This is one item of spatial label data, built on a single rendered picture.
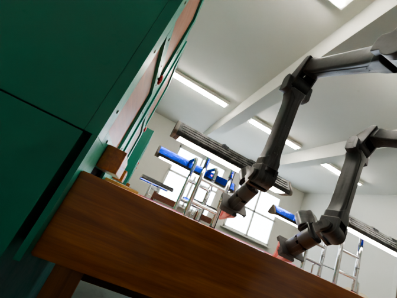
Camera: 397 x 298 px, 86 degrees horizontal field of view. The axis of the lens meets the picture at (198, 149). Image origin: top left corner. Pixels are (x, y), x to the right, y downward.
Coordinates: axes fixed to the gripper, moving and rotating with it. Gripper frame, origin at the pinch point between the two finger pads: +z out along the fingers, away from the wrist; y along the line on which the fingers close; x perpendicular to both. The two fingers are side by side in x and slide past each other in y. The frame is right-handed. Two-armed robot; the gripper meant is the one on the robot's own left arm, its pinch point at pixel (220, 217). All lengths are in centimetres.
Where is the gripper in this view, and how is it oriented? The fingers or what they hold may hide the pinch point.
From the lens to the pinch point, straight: 87.7
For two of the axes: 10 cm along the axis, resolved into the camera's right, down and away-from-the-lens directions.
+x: -1.0, 5.4, -8.4
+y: -8.6, -4.7, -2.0
